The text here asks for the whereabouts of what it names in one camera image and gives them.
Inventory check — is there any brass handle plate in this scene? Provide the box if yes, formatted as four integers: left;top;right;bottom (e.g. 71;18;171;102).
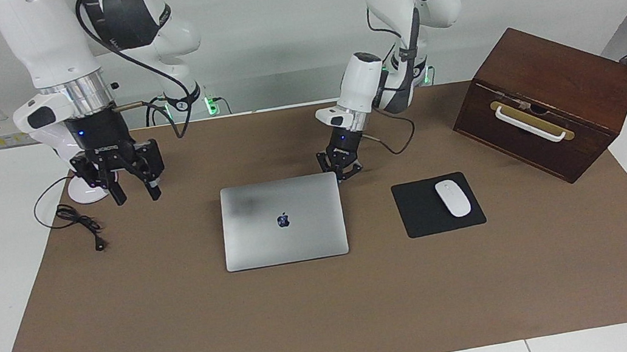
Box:
489;91;576;151

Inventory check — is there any black mouse pad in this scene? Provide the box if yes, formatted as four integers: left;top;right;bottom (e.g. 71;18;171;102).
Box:
390;168;488;241

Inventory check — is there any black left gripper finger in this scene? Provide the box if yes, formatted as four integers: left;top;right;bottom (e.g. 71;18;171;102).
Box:
316;152;341;177
338;160;365;183

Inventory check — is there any silver laptop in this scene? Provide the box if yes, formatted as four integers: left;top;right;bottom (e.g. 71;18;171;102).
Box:
215;171;351;273

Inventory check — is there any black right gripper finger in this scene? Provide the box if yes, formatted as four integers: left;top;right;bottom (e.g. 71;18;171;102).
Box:
137;161;165;203
103;170;130;208

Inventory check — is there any white desk lamp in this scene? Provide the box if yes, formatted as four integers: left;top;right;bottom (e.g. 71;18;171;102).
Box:
28;117;109;211

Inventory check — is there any black base cable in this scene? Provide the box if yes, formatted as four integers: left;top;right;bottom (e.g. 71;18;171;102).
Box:
142;94;173;127

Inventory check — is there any white box handle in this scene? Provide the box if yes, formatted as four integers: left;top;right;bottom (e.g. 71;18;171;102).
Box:
494;97;568;150

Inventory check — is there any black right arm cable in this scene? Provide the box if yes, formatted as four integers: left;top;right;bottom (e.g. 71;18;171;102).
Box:
74;0;198;151

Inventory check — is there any white wall power strip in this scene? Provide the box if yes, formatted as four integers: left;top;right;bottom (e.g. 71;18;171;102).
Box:
0;116;35;150

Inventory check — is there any brown paper table mat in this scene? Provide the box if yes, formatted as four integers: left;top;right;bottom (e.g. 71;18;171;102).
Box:
0;57;627;352

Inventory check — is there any dark brown wooden box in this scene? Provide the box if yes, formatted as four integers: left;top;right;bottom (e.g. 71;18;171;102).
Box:
440;11;627;199

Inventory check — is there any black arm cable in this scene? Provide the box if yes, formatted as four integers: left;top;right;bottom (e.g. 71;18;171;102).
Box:
74;0;198;151
344;4;419;160

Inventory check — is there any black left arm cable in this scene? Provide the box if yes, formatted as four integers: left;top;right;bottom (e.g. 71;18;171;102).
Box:
344;4;419;160

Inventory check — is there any white computer mouse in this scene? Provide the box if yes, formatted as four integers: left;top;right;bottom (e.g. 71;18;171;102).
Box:
434;177;473;220

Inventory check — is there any black lamp power cable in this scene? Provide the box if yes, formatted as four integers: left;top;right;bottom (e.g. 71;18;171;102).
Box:
30;171;110;260

